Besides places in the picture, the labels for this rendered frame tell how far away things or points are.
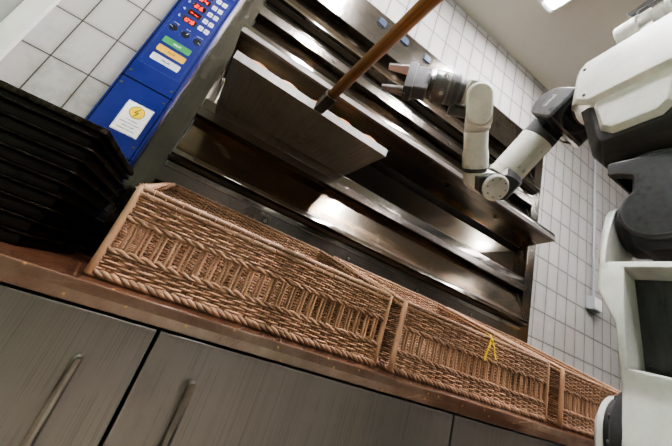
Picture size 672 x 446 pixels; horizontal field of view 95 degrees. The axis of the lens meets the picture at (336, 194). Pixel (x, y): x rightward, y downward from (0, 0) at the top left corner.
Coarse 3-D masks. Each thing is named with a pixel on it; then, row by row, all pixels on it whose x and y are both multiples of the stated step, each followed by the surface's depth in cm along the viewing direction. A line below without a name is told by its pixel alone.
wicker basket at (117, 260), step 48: (144, 192) 50; (192, 192) 96; (144, 240) 49; (192, 240) 52; (240, 240) 56; (288, 240) 108; (144, 288) 48; (192, 288) 51; (240, 288) 93; (288, 288) 101; (336, 288) 63; (288, 336) 57; (336, 336) 62
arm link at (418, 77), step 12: (408, 72) 87; (420, 72) 87; (444, 72) 84; (408, 84) 85; (420, 84) 85; (432, 84) 85; (444, 84) 83; (408, 96) 86; (420, 96) 87; (432, 96) 85; (444, 96) 84
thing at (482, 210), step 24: (240, 48) 109; (264, 48) 106; (288, 72) 112; (312, 96) 119; (360, 120) 124; (384, 144) 133; (408, 144) 129; (408, 168) 142; (432, 168) 138; (432, 192) 154; (456, 192) 149; (480, 216) 161; (504, 216) 156; (528, 240) 170; (552, 240) 163
